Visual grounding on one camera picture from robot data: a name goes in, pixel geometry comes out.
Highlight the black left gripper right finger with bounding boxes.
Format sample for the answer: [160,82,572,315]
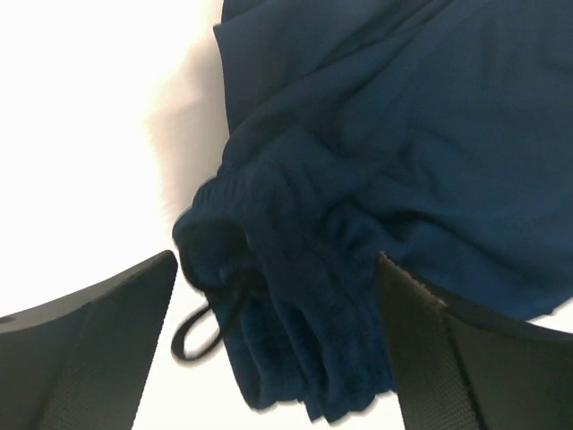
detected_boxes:
[375,254,572,429]

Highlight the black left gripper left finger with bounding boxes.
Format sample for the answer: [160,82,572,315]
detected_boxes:
[1,250,177,430]

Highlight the navy blue shorts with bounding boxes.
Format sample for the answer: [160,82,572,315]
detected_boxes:
[173,1,572,421]

